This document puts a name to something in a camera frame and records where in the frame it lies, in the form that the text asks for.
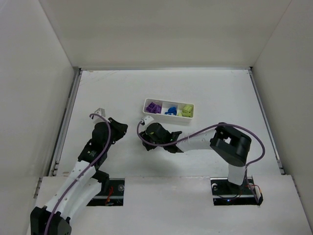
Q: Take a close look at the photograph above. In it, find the purple lego brick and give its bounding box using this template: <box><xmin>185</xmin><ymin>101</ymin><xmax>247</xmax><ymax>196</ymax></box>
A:
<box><xmin>145</xmin><ymin>102</ymin><xmax>158</xmax><ymax>114</ymax></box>

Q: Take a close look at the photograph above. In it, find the blue lego pile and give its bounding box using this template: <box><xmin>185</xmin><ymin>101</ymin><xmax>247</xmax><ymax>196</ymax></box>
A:
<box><xmin>164</xmin><ymin>106</ymin><xmax>177</xmax><ymax>116</ymax></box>

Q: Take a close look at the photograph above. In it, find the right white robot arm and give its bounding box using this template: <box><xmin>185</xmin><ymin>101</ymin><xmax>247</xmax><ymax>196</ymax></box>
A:
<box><xmin>137</xmin><ymin>122</ymin><xmax>252</xmax><ymax>186</ymax></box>

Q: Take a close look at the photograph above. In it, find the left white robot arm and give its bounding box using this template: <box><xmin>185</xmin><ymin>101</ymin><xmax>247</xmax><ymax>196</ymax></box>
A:
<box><xmin>30</xmin><ymin>114</ymin><xmax>128</xmax><ymax>235</ymax></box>

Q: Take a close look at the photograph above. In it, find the white three-compartment tray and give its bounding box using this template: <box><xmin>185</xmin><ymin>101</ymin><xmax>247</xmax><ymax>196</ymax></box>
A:
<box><xmin>142</xmin><ymin>98</ymin><xmax>195</xmax><ymax>124</ymax></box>

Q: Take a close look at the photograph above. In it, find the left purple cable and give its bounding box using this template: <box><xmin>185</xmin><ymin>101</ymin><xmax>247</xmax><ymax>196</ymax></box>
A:
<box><xmin>44</xmin><ymin>114</ymin><xmax>113</xmax><ymax>235</ymax></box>

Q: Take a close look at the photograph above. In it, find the purple cable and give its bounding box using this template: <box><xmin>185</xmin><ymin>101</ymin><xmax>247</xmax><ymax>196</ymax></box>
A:
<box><xmin>136</xmin><ymin>119</ymin><xmax>267</xmax><ymax>169</ymax></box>
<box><xmin>44</xmin><ymin>114</ymin><xmax>113</xmax><ymax>235</ymax></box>

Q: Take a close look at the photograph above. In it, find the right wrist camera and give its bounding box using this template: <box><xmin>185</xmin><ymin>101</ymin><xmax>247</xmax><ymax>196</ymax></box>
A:
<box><xmin>141</xmin><ymin>115</ymin><xmax>155</xmax><ymax>126</ymax></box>

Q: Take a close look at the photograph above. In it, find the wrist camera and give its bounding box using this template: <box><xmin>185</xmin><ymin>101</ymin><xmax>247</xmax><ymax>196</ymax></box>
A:
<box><xmin>89</xmin><ymin>108</ymin><xmax>106</xmax><ymax>124</ymax></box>
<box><xmin>141</xmin><ymin>115</ymin><xmax>155</xmax><ymax>126</ymax></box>

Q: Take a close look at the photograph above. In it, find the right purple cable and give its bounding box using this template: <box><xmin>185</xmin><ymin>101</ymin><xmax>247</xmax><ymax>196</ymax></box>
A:
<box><xmin>136</xmin><ymin>119</ymin><xmax>267</xmax><ymax>169</ymax></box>

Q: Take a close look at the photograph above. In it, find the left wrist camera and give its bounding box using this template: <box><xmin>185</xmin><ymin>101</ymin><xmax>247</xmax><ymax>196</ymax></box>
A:
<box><xmin>89</xmin><ymin>108</ymin><xmax>106</xmax><ymax>124</ymax></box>

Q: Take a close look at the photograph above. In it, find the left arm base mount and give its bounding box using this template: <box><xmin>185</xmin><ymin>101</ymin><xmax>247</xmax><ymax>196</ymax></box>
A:
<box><xmin>87</xmin><ymin>171</ymin><xmax>125</xmax><ymax>207</ymax></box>

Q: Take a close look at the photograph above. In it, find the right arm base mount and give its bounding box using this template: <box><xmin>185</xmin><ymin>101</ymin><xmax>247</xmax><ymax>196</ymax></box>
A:
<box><xmin>210</xmin><ymin>177</ymin><xmax>264</xmax><ymax>206</ymax></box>

